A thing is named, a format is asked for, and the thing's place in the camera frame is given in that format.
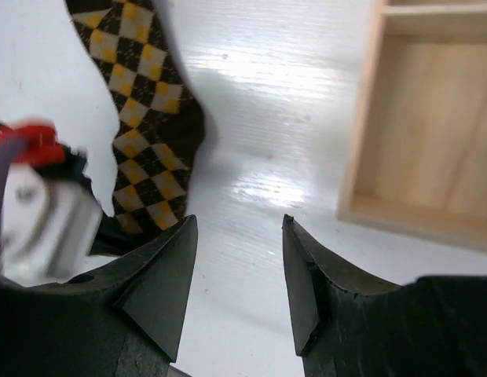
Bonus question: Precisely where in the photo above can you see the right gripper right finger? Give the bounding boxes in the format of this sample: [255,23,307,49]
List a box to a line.
[282,214,400,376]

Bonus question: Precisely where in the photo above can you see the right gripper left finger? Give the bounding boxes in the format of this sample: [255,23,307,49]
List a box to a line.
[66,215,198,376]

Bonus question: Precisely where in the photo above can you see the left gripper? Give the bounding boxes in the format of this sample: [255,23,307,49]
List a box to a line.
[38,145,150,260]

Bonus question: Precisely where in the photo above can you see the dark brown argyle sock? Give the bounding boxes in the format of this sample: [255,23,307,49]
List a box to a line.
[66,0,205,236]

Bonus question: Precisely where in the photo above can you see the wooden compartment tray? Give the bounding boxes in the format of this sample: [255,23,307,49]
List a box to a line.
[337,1,487,251]

